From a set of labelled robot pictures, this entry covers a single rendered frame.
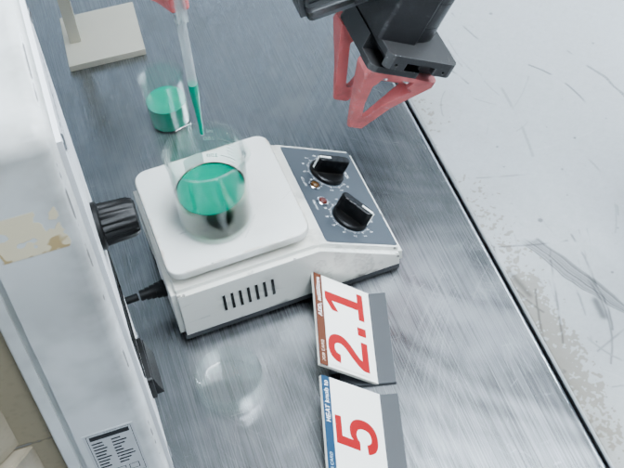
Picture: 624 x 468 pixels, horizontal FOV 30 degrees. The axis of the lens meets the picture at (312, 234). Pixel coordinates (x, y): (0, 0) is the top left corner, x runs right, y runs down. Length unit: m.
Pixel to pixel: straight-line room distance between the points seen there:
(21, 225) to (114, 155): 0.82
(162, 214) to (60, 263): 0.62
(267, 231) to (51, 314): 0.59
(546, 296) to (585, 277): 0.04
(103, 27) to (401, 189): 0.39
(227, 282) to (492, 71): 0.39
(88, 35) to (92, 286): 0.92
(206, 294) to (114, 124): 0.29
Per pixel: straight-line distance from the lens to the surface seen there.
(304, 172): 1.01
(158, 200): 0.98
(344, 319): 0.96
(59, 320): 0.36
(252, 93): 1.17
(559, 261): 1.03
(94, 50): 1.24
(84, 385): 0.39
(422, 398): 0.94
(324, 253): 0.95
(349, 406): 0.91
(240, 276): 0.94
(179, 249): 0.94
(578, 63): 1.20
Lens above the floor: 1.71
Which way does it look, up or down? 51 degrees down
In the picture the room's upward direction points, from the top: 6 degrees counter-clockwise
